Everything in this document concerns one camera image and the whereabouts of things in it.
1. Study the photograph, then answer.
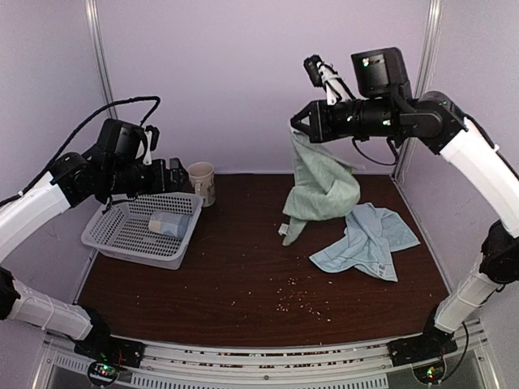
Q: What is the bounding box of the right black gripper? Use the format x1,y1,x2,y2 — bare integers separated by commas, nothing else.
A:
290,96,403,143

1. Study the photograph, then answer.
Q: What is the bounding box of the green panda towel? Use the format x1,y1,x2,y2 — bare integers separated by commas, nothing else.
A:
282,128,361,246

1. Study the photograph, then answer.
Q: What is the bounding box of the white plastic basket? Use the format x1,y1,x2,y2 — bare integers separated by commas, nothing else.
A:
81,192,204,270

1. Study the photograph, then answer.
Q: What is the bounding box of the light blue towel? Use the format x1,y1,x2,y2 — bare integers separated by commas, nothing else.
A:
310,203,420,282

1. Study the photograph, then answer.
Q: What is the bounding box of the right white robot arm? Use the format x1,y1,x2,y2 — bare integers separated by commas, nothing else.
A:
290,47,518,358

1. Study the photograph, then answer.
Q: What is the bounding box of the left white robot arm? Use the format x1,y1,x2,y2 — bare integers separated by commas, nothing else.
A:
1,118,188,360

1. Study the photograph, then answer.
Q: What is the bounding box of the beige ceramic mug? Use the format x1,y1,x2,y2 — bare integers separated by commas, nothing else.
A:
187,162,216,207

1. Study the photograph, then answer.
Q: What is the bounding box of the rolled towel in basket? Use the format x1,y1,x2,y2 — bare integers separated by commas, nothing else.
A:
148,212,191,238

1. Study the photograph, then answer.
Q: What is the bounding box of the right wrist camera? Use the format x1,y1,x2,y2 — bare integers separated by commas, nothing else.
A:
303,54,356,106

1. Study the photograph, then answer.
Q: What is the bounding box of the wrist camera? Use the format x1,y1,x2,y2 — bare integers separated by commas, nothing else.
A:
142,125,160,165
303,54,356,106

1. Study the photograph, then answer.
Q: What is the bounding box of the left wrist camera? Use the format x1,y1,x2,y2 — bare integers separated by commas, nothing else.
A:
142,125,160,165

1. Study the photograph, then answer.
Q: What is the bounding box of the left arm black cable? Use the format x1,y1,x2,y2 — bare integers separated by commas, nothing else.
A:
18,95,161,195

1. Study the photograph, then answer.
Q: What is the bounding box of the right aluminium frame post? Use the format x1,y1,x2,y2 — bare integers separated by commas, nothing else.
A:
393,0,444,185

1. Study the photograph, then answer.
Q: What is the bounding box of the aluminium frame post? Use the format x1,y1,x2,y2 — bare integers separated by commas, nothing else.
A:
84,0,114,104
393,0,444,185

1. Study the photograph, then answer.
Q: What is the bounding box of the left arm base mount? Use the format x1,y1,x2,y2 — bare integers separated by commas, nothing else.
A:
72,325,145,388

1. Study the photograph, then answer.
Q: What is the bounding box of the left aluminium frame post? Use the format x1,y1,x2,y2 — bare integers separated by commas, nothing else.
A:
84,0,114,104

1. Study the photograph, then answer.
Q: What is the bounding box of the front aluminium rail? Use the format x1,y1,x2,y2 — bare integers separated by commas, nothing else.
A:
40,319,494,389

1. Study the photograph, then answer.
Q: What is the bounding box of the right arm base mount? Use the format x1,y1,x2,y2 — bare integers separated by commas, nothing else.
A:
387,327,458,387

